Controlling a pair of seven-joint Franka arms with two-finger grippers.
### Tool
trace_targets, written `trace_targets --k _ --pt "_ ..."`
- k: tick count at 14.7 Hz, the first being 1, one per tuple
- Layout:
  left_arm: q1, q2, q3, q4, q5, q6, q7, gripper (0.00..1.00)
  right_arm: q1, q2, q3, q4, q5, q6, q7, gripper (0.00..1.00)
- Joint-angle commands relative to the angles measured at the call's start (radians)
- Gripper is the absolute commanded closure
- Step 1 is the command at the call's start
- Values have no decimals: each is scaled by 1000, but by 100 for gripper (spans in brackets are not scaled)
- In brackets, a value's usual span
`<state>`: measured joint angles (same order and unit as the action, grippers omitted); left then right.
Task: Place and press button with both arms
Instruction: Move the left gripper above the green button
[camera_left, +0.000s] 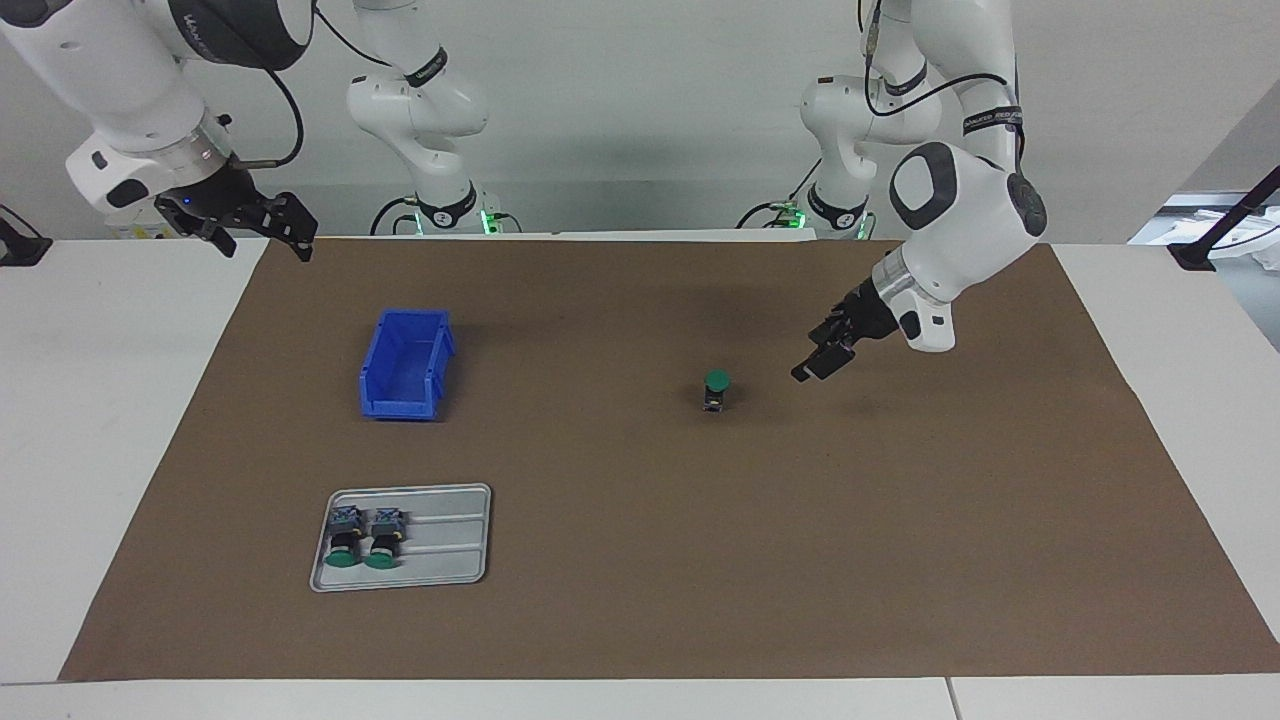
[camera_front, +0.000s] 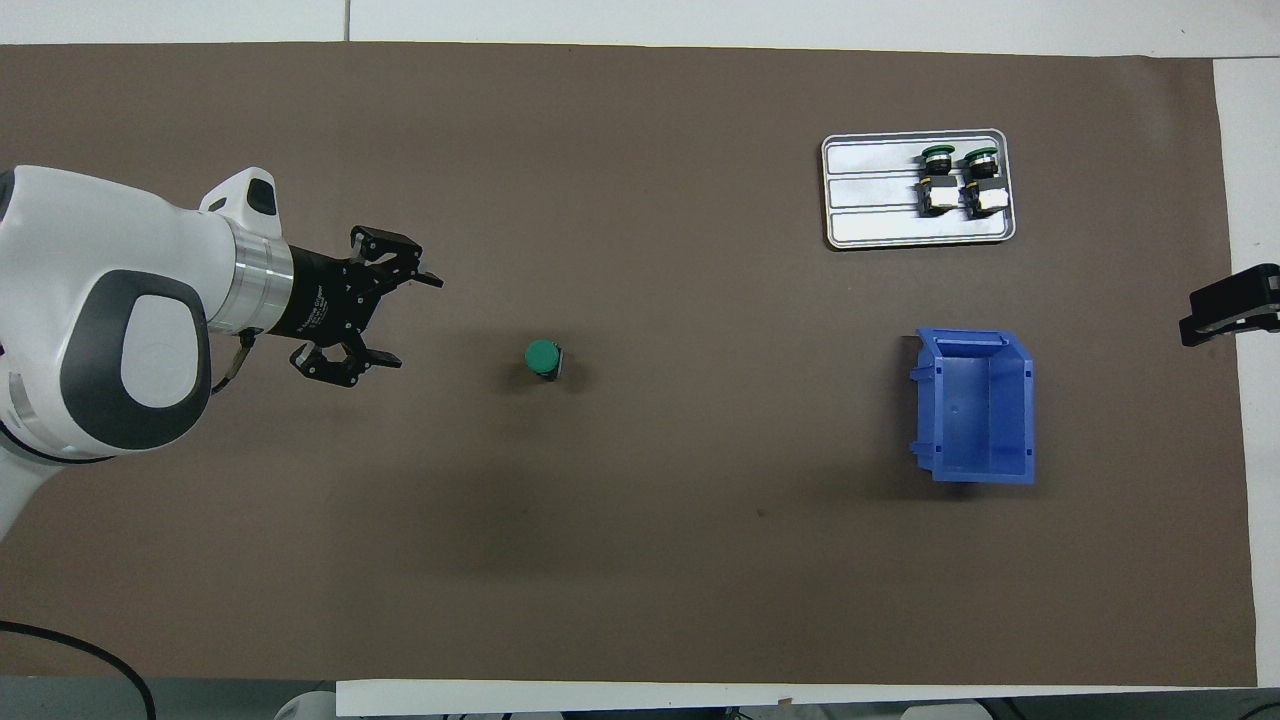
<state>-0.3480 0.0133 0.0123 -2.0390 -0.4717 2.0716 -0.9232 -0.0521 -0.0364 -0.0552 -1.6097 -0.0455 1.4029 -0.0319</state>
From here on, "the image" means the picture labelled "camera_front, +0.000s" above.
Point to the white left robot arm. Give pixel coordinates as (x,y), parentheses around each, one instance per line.
(100,260)

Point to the blue plastic storage bin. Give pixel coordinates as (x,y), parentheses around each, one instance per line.
(980,410)

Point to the green push button switch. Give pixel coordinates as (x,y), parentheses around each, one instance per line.
(541,356)
(938,185)
(985,185)

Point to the brown table mat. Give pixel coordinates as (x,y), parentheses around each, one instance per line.
(700,550)

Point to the white rounded object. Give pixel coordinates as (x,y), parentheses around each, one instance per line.
(305,708)

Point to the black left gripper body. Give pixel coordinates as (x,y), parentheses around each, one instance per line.
(320,298)

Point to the silver metal tray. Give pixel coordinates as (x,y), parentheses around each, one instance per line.
(870,215)

